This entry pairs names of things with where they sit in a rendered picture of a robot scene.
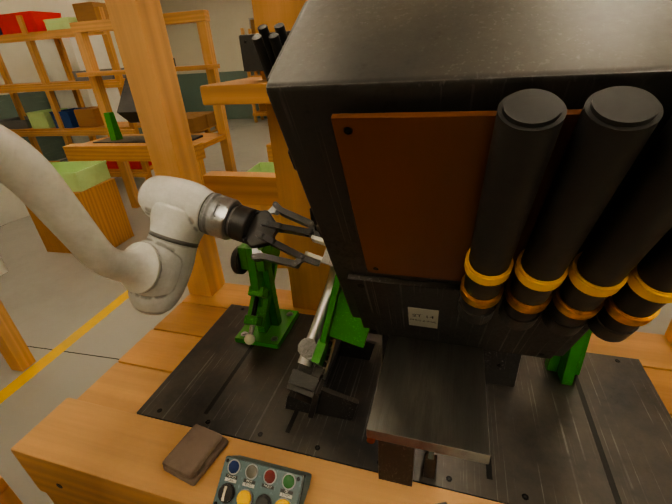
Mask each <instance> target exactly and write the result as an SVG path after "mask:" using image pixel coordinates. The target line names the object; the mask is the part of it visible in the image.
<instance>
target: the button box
mask: <svg viewBox="0 0 672 504"><path fill-rule="evenodd" d="M234 460H235V461H237V462H238V463H239V469H238V471H237V472H236V473H230V471H229V464H230V462H231V461H234ZM250 465H254V466H255V467H256V468H257V474H256V476H255V477H254V478H248V477H247V475H246V470H247V468H248V467H249V466H250ZM268 470H273V471H274V473H275V480H274V481H273V482H272V483H267V482H266V481H265V479H264V475H265V473H266V472H267V471H268ZM286 475H291V476H293V478H294V485H293V487H292V488H289V489H288V488H285V487H284V485H283V479H284V477H285V476H286ZM310 481H311V474H310V473H308V472H304V471H300V470H296V469H292V468H288V467H284V466H280V465H277V464H273V463H269V462H265V461H261V460H257V459H253V458H249V457H245V456H242V455H234V456H226V459H225V462H224V466H223V469H222V473H221V476H220V480H219V483H218V487H217V490H216V494H215V497H214V501H213V504H237V495H238V494H239V492H240V491H243V490H247V491H249V492H250V494H251V501H250V503H249V504H255V503H256V500H257V498H258V497H260V496H262V495H265V496H267V497H268V498H269V500H270V504H275V503H276V502H277V501H278V500H280V499H286V500H287V501H288V502H289V503H290V504H304V501H305V498H306V495H307V492H308V489H309V486H310ZM225 484H229V485H231V486H232V488H233V497H232V498H231V500H230V501H228V502H221V501H220V500H219V498H218V491H219V489H220V487H221V486H223V485H225Z"/></svg>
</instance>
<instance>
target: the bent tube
mask: <svg viewBox="0 0 672 504"><path fill-rule="evenodd" d="M330 261H331V259H330V257H329V254H328V251H327V249H326V250H325V252H324V255H323V258H322V261H321V263H323V264H326V265H329V266H330V271H329V276H328V279H327V283H326V286H325V289H324V292H323V295H322V298H321V301H320V303H319V306H318V309H317V311H316V314H315V317H314V320H313V322H312V325H311V328H310V330H309V333H308V336H307V338H311V339H313V340H315V342H316V343H317V342H318V339H320V337H321V333H322V329H323V325H324V320H325V316H326V312H327V308H328V304H329V300H330V295H331V291H332V287H333V283H334V279H335V275H336V272H335V270H334V267H333V265H332V264H331V263H330ZM331 266H332V267H331ZM298 363H300V364H303V365H306V366H309V367H311V365H312V362H311V360H307V359H306V358H304V357H302V356H301V355H300V357H299V360H298Z"/></svg>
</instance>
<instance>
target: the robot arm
mask: <svg viewBox="0 0 672 504"><path fill-rule="evenodd" d="M0 183H1V184H3V185H4V186H5V187H7V188H8V189H9V190H10V191H12V192H13V193H14V194H15V195H16V196H17V197H18V198H19V199H20V200H21V201H22V202H23V203H24V204H25V205H26V206H27V207H28V208H29V209H30V210H31V211H32V212H33V213H34V214H35V215H36V216H37V217H38V218H39V219H40V220H41V221H42V223H43V224H44V225H45V226H46V227H47V228H48V229H49V230H50V231H51V232H52V233H53V234H54V235H55V236H56V237H57V238H58V239H59V240H60V241H61V242H62V243H63V244H64V245H65V246H66V247H67V248H68V250H69V251H70V252H71V253H72V254H73V255H74V256H75V257H76V258H77V259H78V260H79V261H80V262H81V263H83V264H84V265H85V266H86V267H87V268H89V269H90V270H91V271H93V272H95V273H96V274H98V275H100V276H102V277H105V278H107V279H111V280H114V281H118V282H121V283H122V285H123V286H124V287H125V288H126V289H127V290H128V296H129V299H130V302H131V304H132V306H133V307H134V308H135V309H136V310H137V311H139V312H140V313H143V314H147V315H160V314H163V313H165V312H167V311H169V310H171V309H172V308H173V307H174V306H175V305H176V304H177V302H178V301H179V299H180V298H181V296H182V294H183V292H184V290H185V288H186V286H187V283H188V281H189V278H190V276H191V273H192V270H193V266H194V262H195V256H196V251H197V248H198V245H199V242H200V240H201V238H202V237H203V235H204V234H207V235H211V236H214V237H217V238H220V239H223V240H229V239H233V240H236V241H239V242H242V243H245V244H247V245H249V246H250V247H251V248H252V255H251V259H252V260H254V261H255V262H261V261H266V262H271V263H275V264H279V265H283V266H287V267H292V268H296V269H298V268H299V267H300V265H301V264H302V263H304V262H305V263H308V264H311V265H314V266H320V263H321V261H322V258H323V257H321V256H319V255H316V254H313V253H310V252H308V251H305V255H304V254H303V253H301V252H299V251H297V250H295V249H293V248H291V247H289V246H287V245H285V244H283V243H281V242H279V241H277V240H276V239H275V236H276V235H277V233H278V232H279V233H288V234H293V235H299V236H304V237H310V238H311V239H312V241H313V242H315V243H318V244H321V245H324V246H325V244H324V241H323V238H321V237H320V234H319V232H317V231H315V224H314V222H313V221H312V220H310V219H308V218H306V217H303V216H301V215H299V214H296V213H294V212H292V211H290V210H287V209H285V208H283V207H282V206H281V205H280V204H279V203H278V202H273V204H272V205H273V206H272V207H271V208H270V209H269V210H268V211H267V210H263V211H259V210H256V209H253V208H250V207H247V206H244V205H242V204H241V203H240V202H239V201H238V200H236V199H233V198H230V197H227V196H224V195H222V194H220V193H215V192H213V191H211V190H210V189H209V188H207V187H206V186H204V185H201V184H199V183H196V182H193V181H190V180H186V179H182V178H177V177H171V176H153V177H150V178H148V179H147V180H146V181H145V182H144V183H143V184H142V186H141V187H140V189H139V192H138V203H139V205H140V206H141V208H142V210H143V211H144V212H145V214H146V215H147V216H149V217H150V230H149V233H148V236H147V239H146V240H142V241H141V242H136V243H133V244H131V245H130V246H128V247H127V248H126V249H125V251H122V250H119V249H117V248H115V247H114V246H113V245H112V244H111V243H110V242H109V241H108V240H107V238H106V237H105V236H104V234H103V233H102V232H101V230H100V229H99V227H98V226H97V225H96V223H95V222H94V220H93V219H92V218H91V216H90V215H89V214H88V212H87V211H86V209H85V208H84V207H83V205H82V204H81V203H80V201H79V200H78V198H77V197H76V196H75V194H74V193H73V191H72V190H71V189H70V187H69V186H68V185H67V183H66V182H65V181H64V179H63V178H62V177H61V175H60V174H59V173H58V172H57V170H56V169H55V168H54V167H53V166H52V164H51V163H50V162H49V161H48V160H47V159H46V158H45V157H44V156H43V155H42V154H41V153H40V152H39V151H38V150H37V149H35V148H34V147H33V146H32V145H31V144H29V143H28V142H27V141H26V140H24V139H23V138H21V137H20V136H19V135H17V134H16V133H14V132H13V131H11V130H10V129H8V128H6V127H5V126H3V125H1V124H0ZM273 214H275V215H279V214H280V215H281V216H283V217H285V218H287V219H290V220H292V221H294V222H296V223H299V224H301V225H303V226H305V227H308V228H303V227H297V226H292V225H286V224H282V223H279V222H276V221H275V220H274V218H273V217H272V215H273ZM269 245H270V246H272V247H274V248H277V249H279V250H281V251H282V252H284V253H286V254H288V255H290V256H292V257H294V258H296V260H292V259H287V258H283V257H279V256H274V255H270V254H266V253H263V252H262V251H260V250H258V249H259V248H262V247H265V246H269Z"/></svg>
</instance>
